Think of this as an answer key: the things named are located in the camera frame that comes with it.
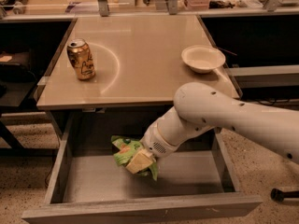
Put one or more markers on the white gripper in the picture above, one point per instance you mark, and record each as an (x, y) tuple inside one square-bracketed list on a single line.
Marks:
[(153, 139)]

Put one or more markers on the green rice chip bag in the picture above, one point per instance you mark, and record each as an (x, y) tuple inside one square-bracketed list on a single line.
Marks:
[(127, 148)]

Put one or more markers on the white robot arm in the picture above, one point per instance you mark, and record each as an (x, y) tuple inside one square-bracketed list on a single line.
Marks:
[(198, 108)]

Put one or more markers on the open grey top drawer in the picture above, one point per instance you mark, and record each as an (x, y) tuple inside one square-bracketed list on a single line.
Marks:
[(87, 187)]

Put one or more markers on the white bowl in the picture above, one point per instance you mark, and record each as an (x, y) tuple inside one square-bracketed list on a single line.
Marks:
[(203, 59)]

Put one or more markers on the gold soda can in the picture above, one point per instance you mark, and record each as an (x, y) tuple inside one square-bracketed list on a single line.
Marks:
[(81, 59)]

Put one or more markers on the black chair caster lower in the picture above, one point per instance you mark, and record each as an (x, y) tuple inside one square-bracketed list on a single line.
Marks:
[(279, 196)]

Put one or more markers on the black device on shelf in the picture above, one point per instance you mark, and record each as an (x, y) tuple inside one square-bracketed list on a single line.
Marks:
[(11, 4)]

